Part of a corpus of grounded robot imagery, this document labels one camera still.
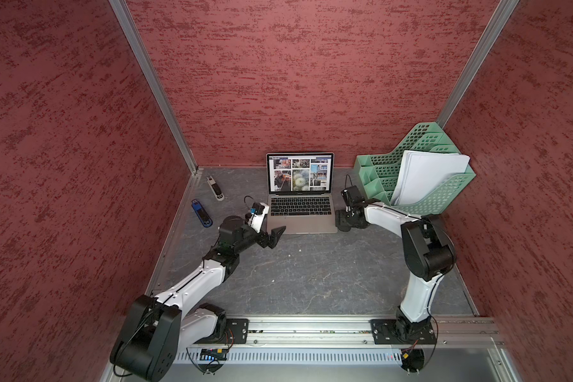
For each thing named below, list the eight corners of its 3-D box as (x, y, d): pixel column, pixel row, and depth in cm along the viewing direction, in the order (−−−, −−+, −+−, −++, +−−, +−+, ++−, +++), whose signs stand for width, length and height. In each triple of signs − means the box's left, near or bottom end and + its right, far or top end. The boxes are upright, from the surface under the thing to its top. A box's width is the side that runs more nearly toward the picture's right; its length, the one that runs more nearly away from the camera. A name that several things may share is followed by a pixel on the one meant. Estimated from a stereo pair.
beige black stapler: (218, 202, 109) (215, 196, 106) (205, 182, 117) (203, 176, 113) (225, 198, 110) (223, 193, 107) (212, 179, 118) (210, 173, 115)
